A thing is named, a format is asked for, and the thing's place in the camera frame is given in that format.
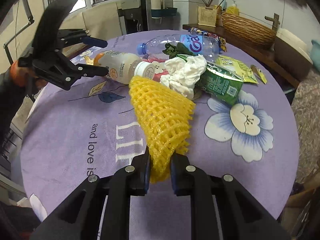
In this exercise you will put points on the dark green leaf scrap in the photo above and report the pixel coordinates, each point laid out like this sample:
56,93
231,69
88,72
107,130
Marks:
173,50

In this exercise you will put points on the yellow-green snack wrapper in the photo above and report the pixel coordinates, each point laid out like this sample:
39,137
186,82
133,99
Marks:
238,67

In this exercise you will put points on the woven wicker basket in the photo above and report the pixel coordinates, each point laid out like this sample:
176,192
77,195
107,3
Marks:
248,30

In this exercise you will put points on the yellow soap dispenser bottle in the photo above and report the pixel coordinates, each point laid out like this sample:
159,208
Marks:
233,9

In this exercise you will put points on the water dispenser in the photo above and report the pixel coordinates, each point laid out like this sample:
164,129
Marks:
134,16

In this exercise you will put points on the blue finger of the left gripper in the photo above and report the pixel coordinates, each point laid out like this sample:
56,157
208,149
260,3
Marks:
90,41

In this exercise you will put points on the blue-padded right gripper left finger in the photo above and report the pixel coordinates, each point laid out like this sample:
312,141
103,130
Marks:
99,208

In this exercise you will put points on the green drink carton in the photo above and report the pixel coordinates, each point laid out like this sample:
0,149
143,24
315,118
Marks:
221,83

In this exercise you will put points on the person's left hand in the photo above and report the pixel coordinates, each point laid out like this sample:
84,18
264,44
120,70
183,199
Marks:
21,75

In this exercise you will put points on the light blue plastic basin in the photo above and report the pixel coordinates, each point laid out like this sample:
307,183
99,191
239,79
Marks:
315,54

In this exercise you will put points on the black jacket orange cuff forearm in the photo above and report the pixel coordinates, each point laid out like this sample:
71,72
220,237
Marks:
12,97

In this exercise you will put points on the chopstick holder box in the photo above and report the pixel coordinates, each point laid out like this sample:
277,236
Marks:
207,14

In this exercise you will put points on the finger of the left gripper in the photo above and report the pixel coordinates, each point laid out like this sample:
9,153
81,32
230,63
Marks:
87,70

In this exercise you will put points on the blue shiny candy wrapper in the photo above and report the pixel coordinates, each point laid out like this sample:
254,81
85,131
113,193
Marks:
197,31

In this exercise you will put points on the yellow foam fruit net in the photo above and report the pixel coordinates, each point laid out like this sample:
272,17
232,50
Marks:
164,116

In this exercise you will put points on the floral cloth cover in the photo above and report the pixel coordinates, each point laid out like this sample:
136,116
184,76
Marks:
305,107

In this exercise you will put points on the brown white rice cooker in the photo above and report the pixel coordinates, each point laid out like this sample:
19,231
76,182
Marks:
291,53

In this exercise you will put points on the dark wooden counter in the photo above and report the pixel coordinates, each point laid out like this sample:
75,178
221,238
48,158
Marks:
265,57

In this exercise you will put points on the white tissue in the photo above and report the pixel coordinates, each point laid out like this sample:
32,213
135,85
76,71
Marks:
184,71

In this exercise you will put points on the orange peel scrap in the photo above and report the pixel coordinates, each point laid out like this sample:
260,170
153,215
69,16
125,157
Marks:
88,60

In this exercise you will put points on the brass faucet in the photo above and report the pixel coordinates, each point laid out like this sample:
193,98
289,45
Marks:
275,21

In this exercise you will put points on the clear water bottle blue label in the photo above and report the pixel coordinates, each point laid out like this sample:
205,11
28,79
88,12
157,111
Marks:
199,45

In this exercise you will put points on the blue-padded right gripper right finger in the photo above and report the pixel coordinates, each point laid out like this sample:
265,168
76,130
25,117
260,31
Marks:
221,208

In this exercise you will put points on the white yogurt drink bottle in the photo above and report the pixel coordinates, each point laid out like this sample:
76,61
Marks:
122,67

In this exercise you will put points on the small yellow wrapper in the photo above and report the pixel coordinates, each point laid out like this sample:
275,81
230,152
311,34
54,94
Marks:
259,73

